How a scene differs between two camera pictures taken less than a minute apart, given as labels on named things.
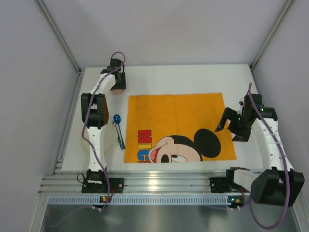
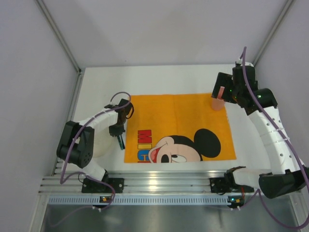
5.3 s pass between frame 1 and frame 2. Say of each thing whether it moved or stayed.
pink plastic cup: moved
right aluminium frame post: stayed
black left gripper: moved
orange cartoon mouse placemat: stayed
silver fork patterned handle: stayed
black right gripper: moved
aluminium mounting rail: stayed
